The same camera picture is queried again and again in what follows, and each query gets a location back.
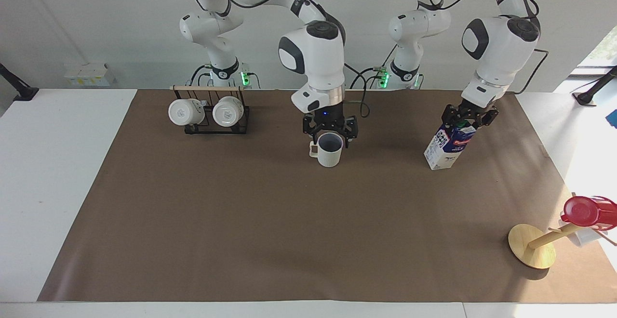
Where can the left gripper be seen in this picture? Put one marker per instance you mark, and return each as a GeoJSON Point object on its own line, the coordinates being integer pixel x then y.
{"type": "Point", "coordinates": [468, 113]}

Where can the white cup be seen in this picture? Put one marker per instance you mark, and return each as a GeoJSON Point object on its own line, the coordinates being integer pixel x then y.
{"type": "Point", "coordinates": [585, 235]}

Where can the red cup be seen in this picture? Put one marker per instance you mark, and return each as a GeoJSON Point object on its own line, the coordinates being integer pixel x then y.
{"type": "Point", "coordinates": [585, 211]}

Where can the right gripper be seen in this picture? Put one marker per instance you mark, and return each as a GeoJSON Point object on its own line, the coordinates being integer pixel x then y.
{"type": "Point", "coordinates": [328, 118]}

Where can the blue and white milk carton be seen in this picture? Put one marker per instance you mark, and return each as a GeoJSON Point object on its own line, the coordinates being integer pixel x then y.
{"type": "Point", "coordinates": [447, 148]}

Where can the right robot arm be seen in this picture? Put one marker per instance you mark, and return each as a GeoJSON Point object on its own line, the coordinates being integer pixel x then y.
{"type": "Point", "coordinates": [313, 62]}

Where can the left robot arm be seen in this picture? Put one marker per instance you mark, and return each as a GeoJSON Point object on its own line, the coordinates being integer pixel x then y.
{"type": "Point", "coordinates": [501, 50]}

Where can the white mug with grey inside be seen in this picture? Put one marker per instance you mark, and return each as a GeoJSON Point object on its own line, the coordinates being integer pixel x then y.
{"type": "Point", "coordinates": [329, 153]}

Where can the wooden mug tree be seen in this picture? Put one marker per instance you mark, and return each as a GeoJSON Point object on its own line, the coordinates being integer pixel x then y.
{"type": "Point", "coordinates": [530, 246]}

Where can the white box with yellow labels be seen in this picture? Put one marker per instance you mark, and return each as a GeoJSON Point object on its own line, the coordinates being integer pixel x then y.
{"type": "Point", "coordinates": [89, 74]}

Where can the black stand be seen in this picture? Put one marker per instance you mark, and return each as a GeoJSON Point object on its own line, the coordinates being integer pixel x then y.
{"type": "Point", "coordinates": [590, 94]}
{"type": "Point", "coordinates": [19, 90]}

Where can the blue object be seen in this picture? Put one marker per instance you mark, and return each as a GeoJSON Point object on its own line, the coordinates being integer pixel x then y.
{"type": "Point", "coordinates": [613, 118]}

